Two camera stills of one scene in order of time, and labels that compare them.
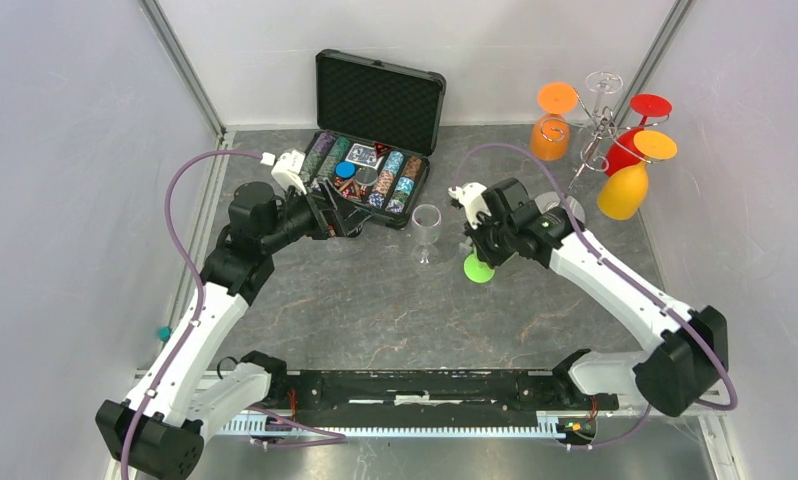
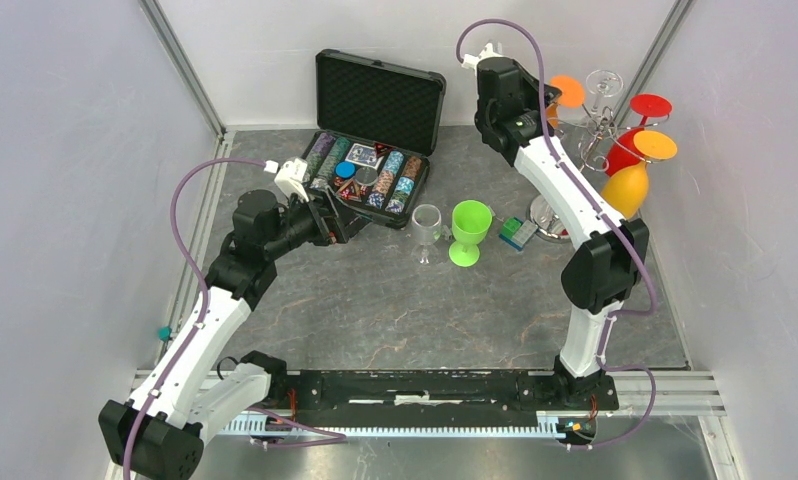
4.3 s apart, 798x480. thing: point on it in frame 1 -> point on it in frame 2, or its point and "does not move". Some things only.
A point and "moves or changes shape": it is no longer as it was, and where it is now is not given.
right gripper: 491,258 -> 532,83
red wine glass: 623,154 does not move
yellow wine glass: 623,194 does not move
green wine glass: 476,270 moves or changes shape
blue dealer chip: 345,170 does not move
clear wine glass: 426,223 does not move
